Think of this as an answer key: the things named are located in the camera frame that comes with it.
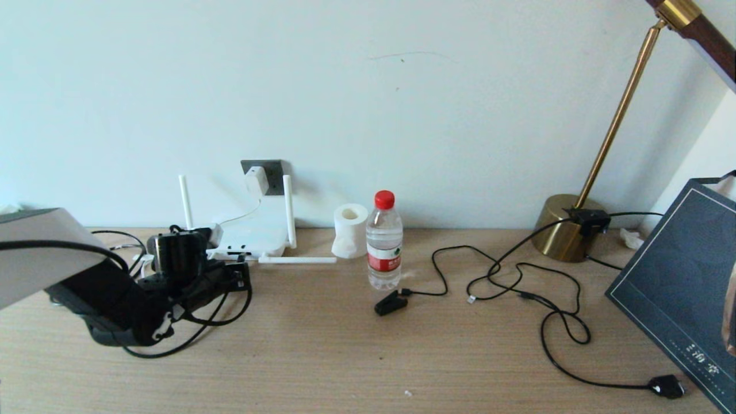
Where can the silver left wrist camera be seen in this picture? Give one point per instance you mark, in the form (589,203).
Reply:
(215,236)

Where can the black box on lamp base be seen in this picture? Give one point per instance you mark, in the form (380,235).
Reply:
(589,221)

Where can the grey wall socket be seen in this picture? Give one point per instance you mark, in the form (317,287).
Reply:
(276,172)

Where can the red-capped water bottle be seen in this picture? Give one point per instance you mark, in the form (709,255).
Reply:
(384,253)

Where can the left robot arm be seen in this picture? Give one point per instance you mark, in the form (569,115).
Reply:
(109,305)

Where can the black clip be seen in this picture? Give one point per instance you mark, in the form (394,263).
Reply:
(389,305)

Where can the white toilet paper roll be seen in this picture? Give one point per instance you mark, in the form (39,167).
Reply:
(349,236)

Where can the brass desk lamp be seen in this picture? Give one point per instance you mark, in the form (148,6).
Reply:
(560,230)

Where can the dark blue paper bag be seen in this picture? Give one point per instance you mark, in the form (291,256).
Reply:
(678,282)

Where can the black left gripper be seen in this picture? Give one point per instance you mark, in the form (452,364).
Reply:
(221,283)

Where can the white router with antennas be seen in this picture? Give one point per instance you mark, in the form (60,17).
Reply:
(253,237)

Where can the crumpled white tissue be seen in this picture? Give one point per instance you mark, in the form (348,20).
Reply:
(632,238)

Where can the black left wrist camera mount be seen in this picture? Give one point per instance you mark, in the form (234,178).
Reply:
(201,233)

